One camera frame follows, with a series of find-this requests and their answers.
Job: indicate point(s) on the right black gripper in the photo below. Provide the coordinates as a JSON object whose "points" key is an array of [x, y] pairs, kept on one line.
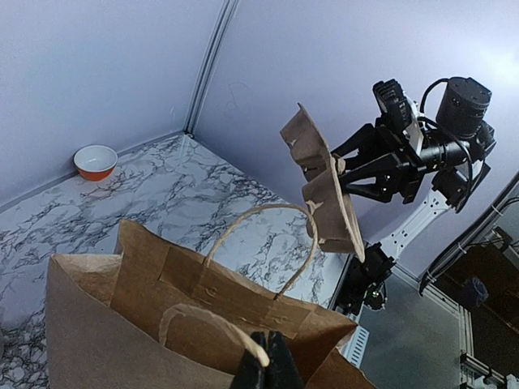
{"points": [[398, 169]]}

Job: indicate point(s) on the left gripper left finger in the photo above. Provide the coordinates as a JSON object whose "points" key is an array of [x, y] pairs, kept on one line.
{"points": [[250, 374]]}

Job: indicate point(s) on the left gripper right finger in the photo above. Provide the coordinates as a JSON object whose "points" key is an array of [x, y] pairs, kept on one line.
{"points": [[281, 373]]}

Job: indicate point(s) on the brown cardboard cup carrier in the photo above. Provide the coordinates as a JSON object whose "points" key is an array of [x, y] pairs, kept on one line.
{"points": [[334, 220]]}

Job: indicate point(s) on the brown paper bag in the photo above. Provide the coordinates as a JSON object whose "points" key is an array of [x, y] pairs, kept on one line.
{"points": [[158, 315]]}

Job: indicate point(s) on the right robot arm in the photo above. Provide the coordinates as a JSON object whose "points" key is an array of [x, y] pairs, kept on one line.
{"points": [[456, 145]]}

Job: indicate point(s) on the orange bowl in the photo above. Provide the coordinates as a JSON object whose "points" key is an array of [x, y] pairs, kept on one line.
{"points": [[95, 162]]}

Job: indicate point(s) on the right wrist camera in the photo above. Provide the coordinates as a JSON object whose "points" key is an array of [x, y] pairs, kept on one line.
{"points": [[399, 114]]}

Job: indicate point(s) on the right aluminium frame post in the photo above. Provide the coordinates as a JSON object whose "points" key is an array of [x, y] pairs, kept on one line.
{"points": [[208, 65]]}

